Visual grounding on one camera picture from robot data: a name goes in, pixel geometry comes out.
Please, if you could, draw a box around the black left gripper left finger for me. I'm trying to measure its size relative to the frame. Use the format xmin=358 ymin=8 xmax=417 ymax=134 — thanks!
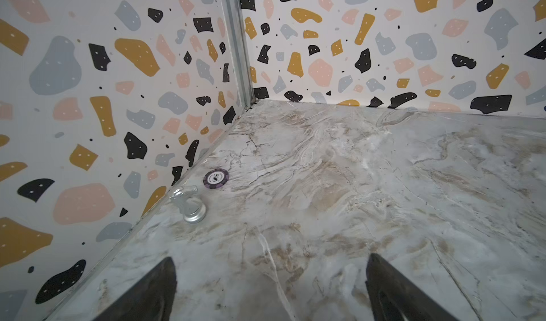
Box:
xmin=95 ymin=257 xmax=177 ymax=321

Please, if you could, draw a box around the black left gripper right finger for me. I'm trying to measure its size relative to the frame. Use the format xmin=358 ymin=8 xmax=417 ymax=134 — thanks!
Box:
xmin=366 ymin=253 xmax=456 ymax=321

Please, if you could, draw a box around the small ring on table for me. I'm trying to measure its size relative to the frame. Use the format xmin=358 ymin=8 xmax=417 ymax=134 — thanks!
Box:
xmin=202 ymin=168 xmax=230 ymax=190
xmin=169 ymin=185 xmax=208 ymax=224

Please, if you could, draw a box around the aluminium corner post left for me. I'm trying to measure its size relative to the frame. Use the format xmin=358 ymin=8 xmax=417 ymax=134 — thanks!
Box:
xmin=221 ymin=0 xmax=255 ymax=110

